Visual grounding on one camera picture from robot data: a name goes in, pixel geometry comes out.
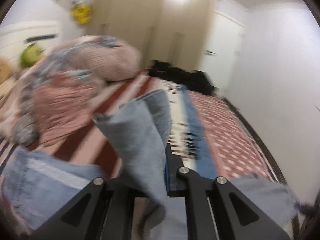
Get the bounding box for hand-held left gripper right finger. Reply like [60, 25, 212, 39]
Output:
[164, 144, 290, 240]

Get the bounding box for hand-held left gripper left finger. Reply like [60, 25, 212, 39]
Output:
[32, 177, 135, 240]

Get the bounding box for grey-blue pants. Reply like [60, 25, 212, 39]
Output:
[92, 89, 299, 240]

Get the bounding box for light blue pants white band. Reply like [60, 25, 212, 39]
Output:
[1, 146, 122, 234]

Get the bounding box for striped dotted bed blanket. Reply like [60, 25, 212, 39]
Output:
[0, 75, 278, 180]

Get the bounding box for pink striped garment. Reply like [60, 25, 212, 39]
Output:
[31, 70, 105, 147]

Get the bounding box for pile of black clothes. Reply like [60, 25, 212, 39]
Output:
[148, 60, 216, 96]

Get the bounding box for pink and grey duvet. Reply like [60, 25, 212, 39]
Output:
[0, 35, 143, 145]

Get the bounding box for white door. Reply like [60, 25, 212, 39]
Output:
[197, 10, 247, 94]

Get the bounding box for wooden wardrobe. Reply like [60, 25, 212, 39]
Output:
[87, 0, 220, 72]

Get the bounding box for brown plush toy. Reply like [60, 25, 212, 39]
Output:
[0, 58, 14, 84]

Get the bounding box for green plush toy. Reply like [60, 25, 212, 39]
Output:
[19, 44, 45, 67]

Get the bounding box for white bed headboard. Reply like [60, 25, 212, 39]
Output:
[0, 21, 60, 67]

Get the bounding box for yellow guitar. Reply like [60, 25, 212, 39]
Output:
[52, 0, 92, 25]

